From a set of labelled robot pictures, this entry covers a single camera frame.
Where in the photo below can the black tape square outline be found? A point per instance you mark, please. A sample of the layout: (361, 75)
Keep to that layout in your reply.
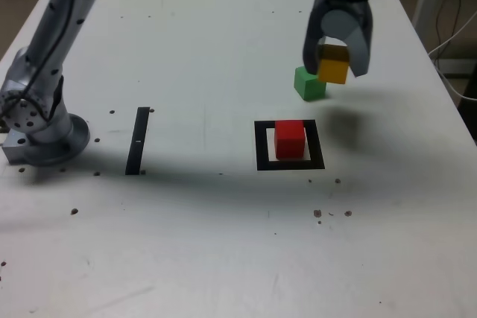
(261, 154)

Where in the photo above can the black tape strip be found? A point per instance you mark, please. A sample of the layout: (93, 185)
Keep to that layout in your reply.
(136, 146)

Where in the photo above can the red cube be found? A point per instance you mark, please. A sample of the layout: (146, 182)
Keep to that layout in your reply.
(290, 141)

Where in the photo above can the yellow cube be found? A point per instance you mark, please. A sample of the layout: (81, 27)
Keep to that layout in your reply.
(333, 70)

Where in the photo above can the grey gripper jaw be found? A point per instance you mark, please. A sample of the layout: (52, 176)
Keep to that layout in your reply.
(361, 42)
(311, 46)

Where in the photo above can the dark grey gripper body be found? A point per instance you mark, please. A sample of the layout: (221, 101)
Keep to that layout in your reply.
(343, 4)

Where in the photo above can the green cube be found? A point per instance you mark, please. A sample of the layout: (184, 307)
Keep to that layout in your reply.
(307, 87)

